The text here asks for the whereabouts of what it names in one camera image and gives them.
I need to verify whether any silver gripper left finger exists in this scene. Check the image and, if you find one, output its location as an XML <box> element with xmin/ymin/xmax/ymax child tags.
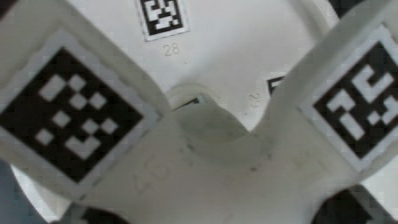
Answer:
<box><xmin>51</xmin><ymin>203</ymin><xmax>129</xmax><ymax>224</ymax></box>

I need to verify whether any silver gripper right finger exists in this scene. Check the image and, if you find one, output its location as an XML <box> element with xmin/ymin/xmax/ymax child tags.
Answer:
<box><xmin>309</xmin><ymin>184</ymin><xmax>398</xmax><ymax>224</ymax></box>

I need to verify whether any white cross-shaped table base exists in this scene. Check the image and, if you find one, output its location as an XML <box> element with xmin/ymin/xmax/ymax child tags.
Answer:
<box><xmin>0</xmin><ymin>0</ymin><xmax>398</xmax><ymax>224</ymax></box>

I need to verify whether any white round table top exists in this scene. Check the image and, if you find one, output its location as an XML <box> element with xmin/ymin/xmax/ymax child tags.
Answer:
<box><xmin>10</xmin><ymin>0</ymin><xmax>398</xmax><ymax>221</ymax></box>

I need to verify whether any white cylindrical table leg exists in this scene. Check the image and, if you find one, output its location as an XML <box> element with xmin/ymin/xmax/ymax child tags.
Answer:
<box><xmin>167</xmin><ymin>84</ymin><xmax>249</xmax><ymax>144</ymax></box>

